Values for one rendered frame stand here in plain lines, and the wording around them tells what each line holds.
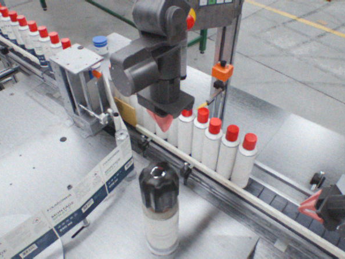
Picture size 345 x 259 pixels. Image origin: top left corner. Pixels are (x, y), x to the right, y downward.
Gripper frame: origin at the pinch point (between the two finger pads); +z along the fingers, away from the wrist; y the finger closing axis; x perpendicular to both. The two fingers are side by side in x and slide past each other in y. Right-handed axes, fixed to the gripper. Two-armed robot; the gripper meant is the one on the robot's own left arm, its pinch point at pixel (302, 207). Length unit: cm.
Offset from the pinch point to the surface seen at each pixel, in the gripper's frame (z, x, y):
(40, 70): 80, -87, 6
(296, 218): 4.5, 3.8, 0.0
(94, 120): 43, -53, 15
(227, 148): 7.5, -23.8, 3.0
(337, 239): -2.9, 12.0, -1.0
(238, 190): 12.1, -11.2, 5.0
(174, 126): 23.8, -35.6, 2.1
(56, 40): 56, -87, 2
